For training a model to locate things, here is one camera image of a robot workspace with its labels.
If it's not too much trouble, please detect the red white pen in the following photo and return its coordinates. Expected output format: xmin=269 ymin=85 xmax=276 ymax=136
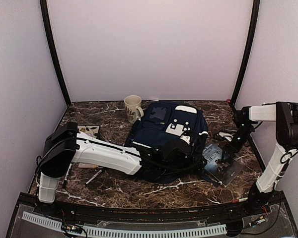
xmin=232 ymin=197 xmax=248 ymax=203

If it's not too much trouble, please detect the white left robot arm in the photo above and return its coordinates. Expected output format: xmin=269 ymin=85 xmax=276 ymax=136
xmin=35 ymin=122 xmax=208 ymax=216

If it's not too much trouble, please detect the black frame post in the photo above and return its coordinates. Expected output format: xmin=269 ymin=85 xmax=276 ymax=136
xmin=39 ymin=0 xmax=72 ymax=107
xmin=230 ymin=0 xmax=260 ymax=107

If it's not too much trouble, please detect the black marker pen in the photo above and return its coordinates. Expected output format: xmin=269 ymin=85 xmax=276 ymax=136
xmin=62 ymin=163 xmax=72 ymax=188

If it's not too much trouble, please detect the white cable duct strip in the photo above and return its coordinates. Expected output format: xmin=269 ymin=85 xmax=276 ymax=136
xmin=21 ymin=212 xmax=227 ymax=238

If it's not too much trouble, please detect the cream seashell mug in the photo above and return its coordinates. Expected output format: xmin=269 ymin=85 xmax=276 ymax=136
xmin=124 ymin=95 xmax=144 ymax=124

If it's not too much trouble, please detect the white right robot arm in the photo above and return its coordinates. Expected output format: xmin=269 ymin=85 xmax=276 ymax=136
xmin=220 ymin=101 xmax=298 ymax=215

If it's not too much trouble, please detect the navy blue student backpack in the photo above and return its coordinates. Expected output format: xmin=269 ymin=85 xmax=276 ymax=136
xmin=125 ymin=101 xmax=208 ymax=184

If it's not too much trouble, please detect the black left frame post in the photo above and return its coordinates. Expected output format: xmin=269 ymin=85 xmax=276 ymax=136
xmin=39 ymin=0 xmax=72 ymax=107

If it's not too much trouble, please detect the pink crayon shaped eraser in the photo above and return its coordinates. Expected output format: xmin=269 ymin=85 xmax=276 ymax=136
xmin=78 ymin=163 xmax=99 ymax=169

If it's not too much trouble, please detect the dark blue hardcover book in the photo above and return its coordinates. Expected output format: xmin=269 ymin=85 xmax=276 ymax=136
xmin=203 ymin=143 xmax=245 ymax=187

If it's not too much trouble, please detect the blue capped marker pen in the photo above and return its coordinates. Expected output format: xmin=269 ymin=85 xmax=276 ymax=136
xmin=85 ymin=169 xmax=103 ymax=185

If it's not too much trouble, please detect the black front table rail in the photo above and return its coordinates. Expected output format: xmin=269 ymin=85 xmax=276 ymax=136
xmin=43 ymin=201 xmax=249 ymax=223

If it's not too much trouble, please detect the black right frame post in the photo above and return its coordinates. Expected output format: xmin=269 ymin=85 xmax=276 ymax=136
xmin=230 ymin=0 xmax=260 ymax=107

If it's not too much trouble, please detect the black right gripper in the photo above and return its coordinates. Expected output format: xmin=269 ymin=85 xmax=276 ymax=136
xmin=222 ymin=124 xmax=254 ymax=163

